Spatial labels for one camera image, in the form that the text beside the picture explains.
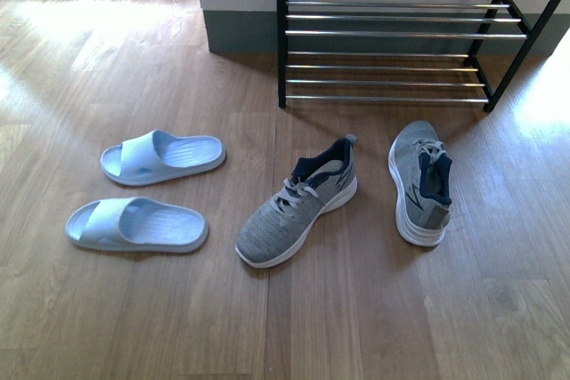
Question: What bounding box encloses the grey sneaker one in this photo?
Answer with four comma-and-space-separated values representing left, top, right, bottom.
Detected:
388, 121, 452, 247
235, 134, 358, 269

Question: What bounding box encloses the light blue slipper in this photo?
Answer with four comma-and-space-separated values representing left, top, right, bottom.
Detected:
65, 197, 209, 253
101, 130, 226, 187

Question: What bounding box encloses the black metal shoe rack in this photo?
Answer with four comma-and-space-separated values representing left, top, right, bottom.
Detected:
277, 0, 563, 111

